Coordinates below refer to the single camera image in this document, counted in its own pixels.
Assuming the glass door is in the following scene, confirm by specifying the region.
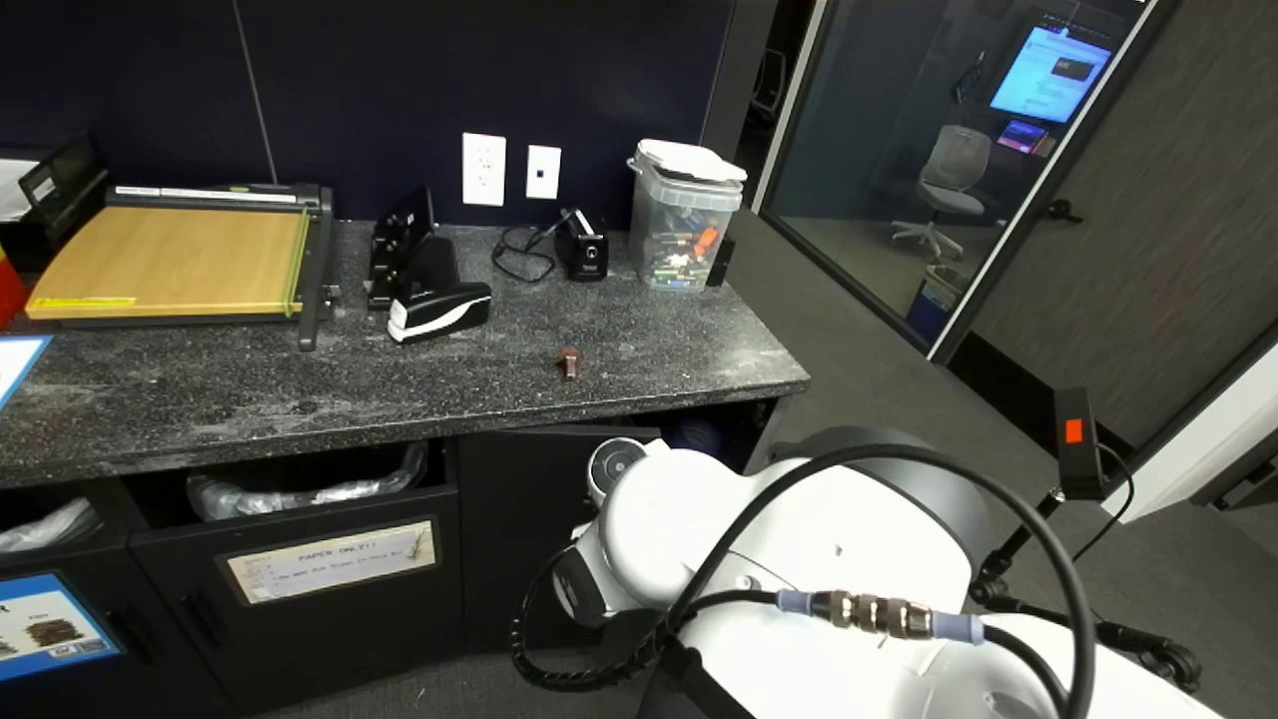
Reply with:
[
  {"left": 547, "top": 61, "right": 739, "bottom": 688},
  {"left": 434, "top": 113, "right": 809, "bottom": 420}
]
[{"left": 751, "top": 0, "right": 1161, "bottom": 362}]

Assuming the black cabinet door white label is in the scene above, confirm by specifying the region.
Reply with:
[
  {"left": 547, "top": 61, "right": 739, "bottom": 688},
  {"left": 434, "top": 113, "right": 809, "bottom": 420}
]
[{"left": 129, "top": 484, "right": 466, "bottom": 716}]

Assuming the black cabinet door blue label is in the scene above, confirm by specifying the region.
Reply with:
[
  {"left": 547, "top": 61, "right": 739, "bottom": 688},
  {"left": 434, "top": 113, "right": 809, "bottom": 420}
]
[{"left": 0, "top": 555, "right": 237, "bottom": 719}]

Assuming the heap of pens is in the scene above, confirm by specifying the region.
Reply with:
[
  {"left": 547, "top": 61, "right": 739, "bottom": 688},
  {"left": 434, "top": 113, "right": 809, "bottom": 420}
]
[{"left": 645, "top": 226, "right": 722, "bottom": 291}]

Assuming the black electric pencil sharpener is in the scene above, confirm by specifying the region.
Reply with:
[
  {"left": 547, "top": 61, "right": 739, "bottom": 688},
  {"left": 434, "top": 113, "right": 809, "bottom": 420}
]
[{"left": 555, "top": 208, "right": 610, "bottom": 283}]

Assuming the clear plastic container with lid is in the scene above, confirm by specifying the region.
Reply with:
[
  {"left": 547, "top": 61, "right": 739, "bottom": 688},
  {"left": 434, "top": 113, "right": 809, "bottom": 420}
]
[{"left": 627, "top": 139, "right": 748, "bottom": 293}]

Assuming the black and white stapler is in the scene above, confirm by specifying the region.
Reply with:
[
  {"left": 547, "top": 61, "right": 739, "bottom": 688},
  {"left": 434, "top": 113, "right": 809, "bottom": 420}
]
[{"left": 386, "top": 282, "right": 493, "bottom": 345}]

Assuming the black hole punch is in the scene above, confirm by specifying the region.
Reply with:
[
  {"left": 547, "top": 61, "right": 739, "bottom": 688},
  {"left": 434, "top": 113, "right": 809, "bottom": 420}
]
[{"left": 366, "top": 189, "right": 461, "bottom": 311}]

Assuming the blue bin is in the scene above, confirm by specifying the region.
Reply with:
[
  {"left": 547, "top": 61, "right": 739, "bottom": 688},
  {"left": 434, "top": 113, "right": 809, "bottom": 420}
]
[{"left": 904, "top": 264, "right": 971, "bottom": 347}]

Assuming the grey office chair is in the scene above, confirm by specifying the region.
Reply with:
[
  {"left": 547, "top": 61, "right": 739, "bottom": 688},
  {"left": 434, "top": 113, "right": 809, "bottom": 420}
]
[{"left": 891, "top": 125, "right": 993, "bottom": 264}]

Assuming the clear bin liner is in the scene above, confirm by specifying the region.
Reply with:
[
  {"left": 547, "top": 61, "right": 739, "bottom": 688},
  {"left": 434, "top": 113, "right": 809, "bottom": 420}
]
[
  {"left": 0, "top": 496, "right": 102, "bottom": 555},
  {"left": 186, "top": 441, "right": 429, "bottom": 523}
]

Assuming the wooden paper cutter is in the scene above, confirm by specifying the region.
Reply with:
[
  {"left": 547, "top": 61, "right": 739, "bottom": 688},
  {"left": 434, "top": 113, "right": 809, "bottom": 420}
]
[{"left": 25, "top": 183, "right": 341, "bottom": 352}]

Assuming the monitor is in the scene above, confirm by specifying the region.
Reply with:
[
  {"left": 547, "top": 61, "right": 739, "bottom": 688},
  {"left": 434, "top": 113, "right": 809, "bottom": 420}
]
[{"left": 989, "top": 25, "right": 1115, "bottom": 126}]

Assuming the black paper tray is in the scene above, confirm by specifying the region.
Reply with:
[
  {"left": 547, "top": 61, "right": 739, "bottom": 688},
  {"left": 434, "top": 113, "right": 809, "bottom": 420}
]
[{"left": 17, "top": 135, "right": 112, "bottom": 253}]

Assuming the blue-edged paper sheet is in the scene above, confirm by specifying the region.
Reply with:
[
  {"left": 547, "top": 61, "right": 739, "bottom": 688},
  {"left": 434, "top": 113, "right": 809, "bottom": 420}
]
[{"left": 0, "top": 335, "right": 54, "bottom": 411}]

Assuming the red box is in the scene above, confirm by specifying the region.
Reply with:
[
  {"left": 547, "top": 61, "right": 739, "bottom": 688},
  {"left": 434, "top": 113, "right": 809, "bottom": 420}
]
[{"left": 0, "top": 248, "right": 30, "bottom": 332}]

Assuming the black cable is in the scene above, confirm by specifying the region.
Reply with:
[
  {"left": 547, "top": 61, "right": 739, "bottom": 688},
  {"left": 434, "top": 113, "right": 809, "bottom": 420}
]
[{"left": 491, "top": 224, "right": 574, "bottom": 285}]

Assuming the white switch plate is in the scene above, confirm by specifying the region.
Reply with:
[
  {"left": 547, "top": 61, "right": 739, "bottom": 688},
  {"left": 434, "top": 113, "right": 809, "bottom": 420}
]
[{"left": 526, "top": 145, "right": 562, "bottom": 201}]

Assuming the white wall socket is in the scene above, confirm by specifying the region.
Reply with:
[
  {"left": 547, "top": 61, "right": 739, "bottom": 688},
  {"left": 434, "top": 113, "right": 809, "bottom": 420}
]
[{"left": 462, "top": 133, "right": 508, "bottom": 208}]

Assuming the camera on tripod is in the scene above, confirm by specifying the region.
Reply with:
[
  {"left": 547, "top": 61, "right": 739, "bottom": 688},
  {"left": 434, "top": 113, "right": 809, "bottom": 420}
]
[{"left": 967, "top": 386, "right": 1205, "bottom": 692}]

